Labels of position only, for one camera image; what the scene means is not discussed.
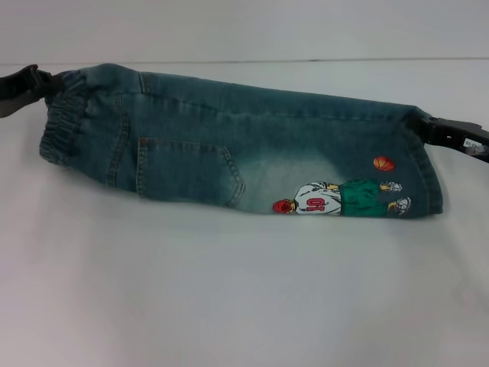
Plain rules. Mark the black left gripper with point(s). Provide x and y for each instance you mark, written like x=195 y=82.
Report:
x=9 y=91

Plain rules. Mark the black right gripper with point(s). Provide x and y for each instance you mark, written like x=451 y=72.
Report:
x=470 y=139

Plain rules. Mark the blue denim shorts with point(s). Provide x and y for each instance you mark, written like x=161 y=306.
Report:
x=229 y=153

